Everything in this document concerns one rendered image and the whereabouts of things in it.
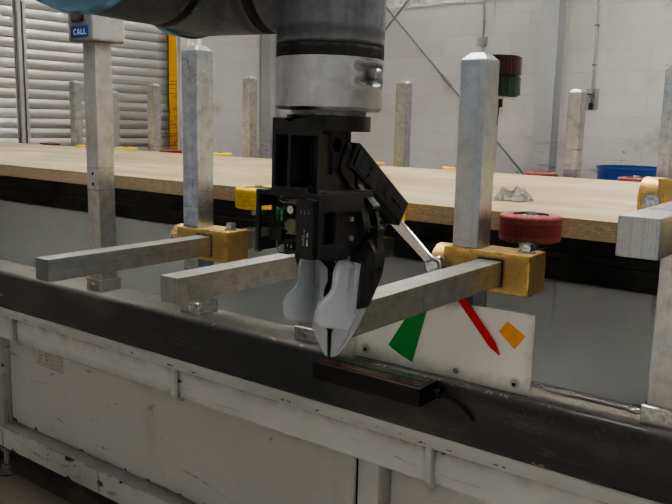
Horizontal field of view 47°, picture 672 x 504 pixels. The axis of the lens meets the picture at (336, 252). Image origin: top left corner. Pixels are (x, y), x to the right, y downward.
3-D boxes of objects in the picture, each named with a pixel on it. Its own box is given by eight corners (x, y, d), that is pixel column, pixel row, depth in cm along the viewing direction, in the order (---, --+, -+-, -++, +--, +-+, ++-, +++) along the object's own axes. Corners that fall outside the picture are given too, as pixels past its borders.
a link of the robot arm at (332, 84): (321, 65, 71) (411, 62, 65) (320, 119, 72) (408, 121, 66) (253, 56, 64) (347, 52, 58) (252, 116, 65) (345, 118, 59)
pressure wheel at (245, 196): (284, 254, 131) (284, 186, 130) (236, 255, 130) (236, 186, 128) (278, 247, 139) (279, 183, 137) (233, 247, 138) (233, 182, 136)
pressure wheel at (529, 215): (542, 306, 98) (548, 216, 96) (484, 296, 103) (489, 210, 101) (565, 295, 104) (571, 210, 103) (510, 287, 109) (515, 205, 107)
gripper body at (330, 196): (252, 257, 66) (254, 113, 64) (316, 247, 72) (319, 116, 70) (323, 269, 61) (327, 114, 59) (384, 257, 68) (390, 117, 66)
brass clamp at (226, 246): (223, 264, 121) (223, 232, 120) (166, 254, 129) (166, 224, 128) (251, 259, 126) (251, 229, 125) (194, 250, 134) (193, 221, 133)
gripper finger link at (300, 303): (269, 359, 68) (272, 255, 67) (312, 346, 73) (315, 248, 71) (297, 367, 66) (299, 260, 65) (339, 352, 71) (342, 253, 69)
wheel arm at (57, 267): (49, 289, 101) (48, 256, 100) (35, 285, 103) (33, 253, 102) (273, 249, 135) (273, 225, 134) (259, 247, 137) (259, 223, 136)
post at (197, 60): (198, 341, 129) (196, 43, 121) (184, 337, 131) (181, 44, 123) (214, 336, 132) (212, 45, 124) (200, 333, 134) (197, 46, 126)
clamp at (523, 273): (527, 298, 91) (530, 256, 91) (428, 282, 100) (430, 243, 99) (546, 291, 96) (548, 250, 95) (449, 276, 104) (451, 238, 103)
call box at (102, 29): (92, 44, 134) (90, -3, 132) (68, 45, 138) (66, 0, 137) (125, 47, 139) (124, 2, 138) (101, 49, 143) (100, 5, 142)
